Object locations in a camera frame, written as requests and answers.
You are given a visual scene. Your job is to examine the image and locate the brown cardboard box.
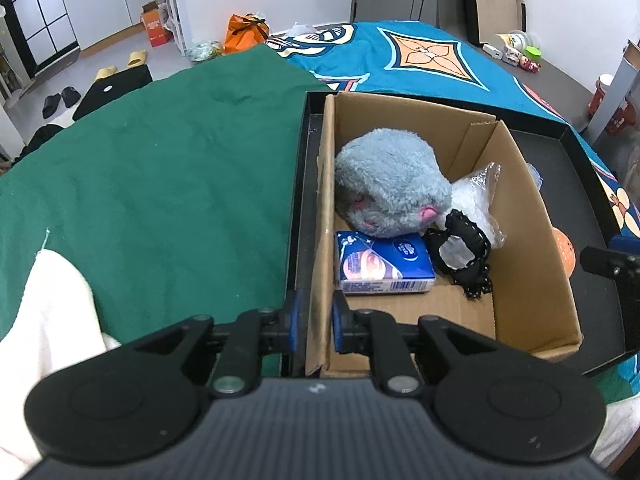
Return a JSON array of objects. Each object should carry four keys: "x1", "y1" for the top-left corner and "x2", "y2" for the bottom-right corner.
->
[{"x1": 305, "y1": 92, "x2": 582, "y2": 377}]

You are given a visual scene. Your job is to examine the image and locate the black laptop bag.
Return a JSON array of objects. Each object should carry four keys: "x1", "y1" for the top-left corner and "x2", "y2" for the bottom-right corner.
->
[{"x1": 73, "y1": 64, "x2": 153, "y2": 122}]

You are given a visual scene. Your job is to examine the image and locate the blue tissue pack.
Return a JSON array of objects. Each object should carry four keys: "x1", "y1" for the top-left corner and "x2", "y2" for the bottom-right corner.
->
[{"x1": 335, "y1": 231, "x2": 436, "y2": 295}]

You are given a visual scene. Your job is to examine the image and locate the white plastic container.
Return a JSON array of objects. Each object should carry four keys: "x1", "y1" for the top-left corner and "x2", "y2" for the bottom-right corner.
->
[{"x1": 490, "y1": 30, "x2": 539, "y2": 52}]

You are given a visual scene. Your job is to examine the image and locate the orange bag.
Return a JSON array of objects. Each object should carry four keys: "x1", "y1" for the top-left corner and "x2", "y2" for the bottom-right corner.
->
[{"x1": 222, "y1": 14, "x2": 270, "y2": 54}]

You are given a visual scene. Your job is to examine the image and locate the white fluffy blanket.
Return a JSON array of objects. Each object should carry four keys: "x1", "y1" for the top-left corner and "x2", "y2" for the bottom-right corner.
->
[{"x1": 0, "y1": 249, "x2": 119, "y2": 479}]

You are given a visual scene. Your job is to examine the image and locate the burger plush toy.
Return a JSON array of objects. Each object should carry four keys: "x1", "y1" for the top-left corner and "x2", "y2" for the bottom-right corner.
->
[{"x1": 552, "y1": 226, "x2": 577, "y2": 278}]

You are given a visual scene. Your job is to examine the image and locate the grey-blue plush toy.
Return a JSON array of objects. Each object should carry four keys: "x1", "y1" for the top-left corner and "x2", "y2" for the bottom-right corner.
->
[{"x1": 334, "y1": 128, "x2": 452, "y2": 238}]

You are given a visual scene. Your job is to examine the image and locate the green plastic lid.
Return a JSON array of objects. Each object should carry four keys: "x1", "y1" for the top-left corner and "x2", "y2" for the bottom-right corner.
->
[{"x1": 525, "y1": 46, "x2": 541, "y2": 62}]

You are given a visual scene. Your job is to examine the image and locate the blue denim scrunchie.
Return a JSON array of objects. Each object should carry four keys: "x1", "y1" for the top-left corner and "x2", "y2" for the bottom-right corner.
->
[{"x1": 526, "y1": 162, "x2": 544, "y2": 191}]

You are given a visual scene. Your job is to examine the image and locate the white cup with red label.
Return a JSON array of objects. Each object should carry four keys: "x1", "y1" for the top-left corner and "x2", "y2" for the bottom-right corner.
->
[{"x1": 588, "y1": 73, "x2": 614, "y2": 117}]

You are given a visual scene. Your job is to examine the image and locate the black lace pouch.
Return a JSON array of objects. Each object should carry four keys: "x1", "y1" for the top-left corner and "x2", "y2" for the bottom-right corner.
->
[{"x1": 422, "y1": 209, "x2": 492, "y2": 299}]

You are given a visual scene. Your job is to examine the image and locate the blue patterned blanket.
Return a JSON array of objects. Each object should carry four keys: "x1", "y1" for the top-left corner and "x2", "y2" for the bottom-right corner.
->
[{"x1": 264, "y1": 20, "x2": 640, "y2": 401}]

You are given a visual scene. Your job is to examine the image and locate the green cloth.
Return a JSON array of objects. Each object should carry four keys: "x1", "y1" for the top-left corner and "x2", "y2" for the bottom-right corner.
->
[{"x1": 1, "y1": 46, "x2": 323, "y2": 342}]

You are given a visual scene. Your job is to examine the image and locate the black shallow tray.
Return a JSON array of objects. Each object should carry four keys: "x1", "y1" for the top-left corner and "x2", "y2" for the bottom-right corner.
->
[{"x1": 302, "y1": 91, "x2": 638, "y2": 375}]

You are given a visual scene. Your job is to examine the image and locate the white fluff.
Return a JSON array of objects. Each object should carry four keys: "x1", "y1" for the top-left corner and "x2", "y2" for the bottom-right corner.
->
[{"x1": 436, "y1": 162, "x2": 506, "y2": 249}]

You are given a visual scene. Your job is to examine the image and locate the white charger box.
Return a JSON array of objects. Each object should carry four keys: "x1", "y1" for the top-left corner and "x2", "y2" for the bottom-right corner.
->
[{"x1": 483, "y1": 44, "x2": 503, "y2": 60}]

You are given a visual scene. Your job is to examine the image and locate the white kitchen cabinet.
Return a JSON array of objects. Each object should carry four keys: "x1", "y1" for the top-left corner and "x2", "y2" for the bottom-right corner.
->
[{"x1": 56, "y1": 0, "x2": 147, "y2": 51}]

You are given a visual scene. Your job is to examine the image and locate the yellow slipper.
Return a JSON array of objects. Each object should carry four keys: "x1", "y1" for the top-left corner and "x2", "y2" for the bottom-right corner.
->
[
  {"x1": 127, "y1": 50, "x2": 148, "y2": 68},
  {"x1": 94, "y1": 65, "x2": 118, "y2": 81}
]

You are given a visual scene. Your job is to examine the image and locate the black slipper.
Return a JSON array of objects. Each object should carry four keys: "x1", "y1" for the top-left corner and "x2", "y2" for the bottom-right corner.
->
[
  {"x1": 42, "y1": 93, "x2": 62, "y2": 119},
  {"x1": 61, "y1": 87, "x2": 81, "y2": 108}
]

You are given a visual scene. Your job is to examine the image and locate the orange cardboard box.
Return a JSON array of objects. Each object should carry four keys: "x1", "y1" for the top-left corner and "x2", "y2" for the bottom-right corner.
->
[{"x1": 141, "y1": 0, "x2": 172, "y2": 48}]

